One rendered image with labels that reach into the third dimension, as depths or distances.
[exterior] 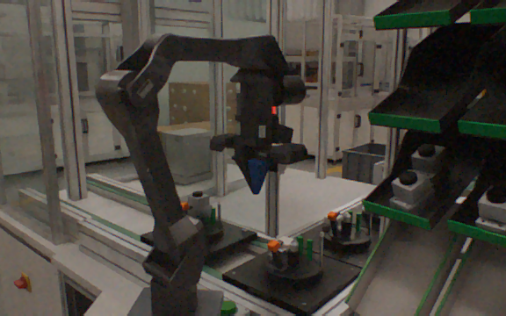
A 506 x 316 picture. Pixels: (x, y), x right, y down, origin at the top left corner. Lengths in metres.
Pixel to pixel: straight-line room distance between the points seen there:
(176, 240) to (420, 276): 0.46
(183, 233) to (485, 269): 0.53
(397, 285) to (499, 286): 0.17
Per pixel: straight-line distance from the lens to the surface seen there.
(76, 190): 1.83
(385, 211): 0.79
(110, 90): 0.58
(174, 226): 0.66
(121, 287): 1.25
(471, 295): 0.86
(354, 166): 3.03
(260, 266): 1.07
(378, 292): 0.88
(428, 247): 0.89
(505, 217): 0.72
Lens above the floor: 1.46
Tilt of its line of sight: 13 degrees down
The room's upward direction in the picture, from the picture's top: straight up
